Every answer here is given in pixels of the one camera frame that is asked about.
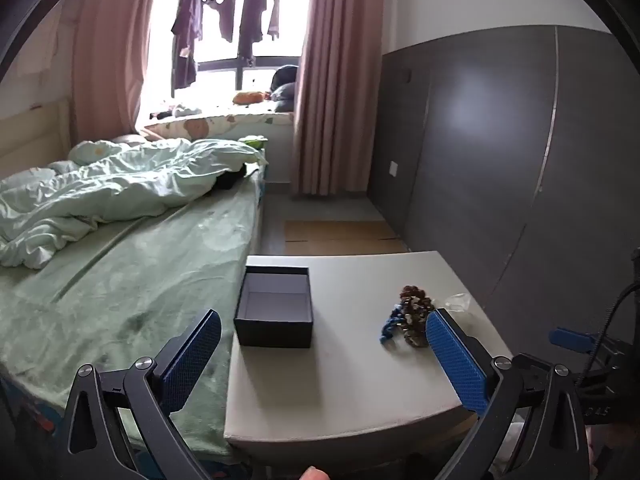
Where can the patterned pillow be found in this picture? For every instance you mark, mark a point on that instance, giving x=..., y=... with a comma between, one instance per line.
x=92, y=150

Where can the small dark hanging garment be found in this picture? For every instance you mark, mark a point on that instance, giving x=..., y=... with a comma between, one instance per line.
x=274, y=10

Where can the pink curtain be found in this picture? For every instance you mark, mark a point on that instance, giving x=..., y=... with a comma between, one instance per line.
x=335, y=85
x=107, y=50

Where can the flattened cardboard sheets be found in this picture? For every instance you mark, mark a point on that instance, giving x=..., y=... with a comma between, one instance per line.
x=340, y=237

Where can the white wall socket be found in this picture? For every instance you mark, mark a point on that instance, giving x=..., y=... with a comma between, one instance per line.
x=393, y=167

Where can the small green item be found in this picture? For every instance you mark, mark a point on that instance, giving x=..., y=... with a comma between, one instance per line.
x=254, y=142

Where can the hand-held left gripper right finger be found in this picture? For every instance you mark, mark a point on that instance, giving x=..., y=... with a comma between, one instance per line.
x=455, y=365

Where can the person's left hand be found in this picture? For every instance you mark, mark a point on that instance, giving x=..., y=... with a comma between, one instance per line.
x=314, y=474

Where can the orange plush toy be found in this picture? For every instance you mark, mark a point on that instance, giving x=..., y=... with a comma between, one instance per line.
x=248, y=97

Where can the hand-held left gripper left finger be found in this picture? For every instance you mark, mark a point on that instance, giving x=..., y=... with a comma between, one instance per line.
x=192, y=355

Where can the cream headboard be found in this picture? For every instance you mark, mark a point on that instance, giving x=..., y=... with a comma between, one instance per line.
x=30, y=140

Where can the dark jewelry box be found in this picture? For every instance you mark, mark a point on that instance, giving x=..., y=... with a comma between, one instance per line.
x=274, y=305

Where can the large dark hanging shirt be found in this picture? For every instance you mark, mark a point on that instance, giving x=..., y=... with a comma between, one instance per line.
x=184, y=35

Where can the light green duvet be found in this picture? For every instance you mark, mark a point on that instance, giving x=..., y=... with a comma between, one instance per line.
x=125, y=180

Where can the bed with green sheet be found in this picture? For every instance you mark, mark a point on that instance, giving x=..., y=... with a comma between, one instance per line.
x=150, y=285

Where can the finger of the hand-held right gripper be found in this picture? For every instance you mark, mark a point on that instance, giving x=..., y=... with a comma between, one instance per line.
x=567, y=338

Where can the patterned window seat cushion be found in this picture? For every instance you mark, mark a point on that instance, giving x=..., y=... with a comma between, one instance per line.
x=220, y=122

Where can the clear plastic bag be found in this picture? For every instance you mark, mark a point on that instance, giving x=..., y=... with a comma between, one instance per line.
x=456, y=306

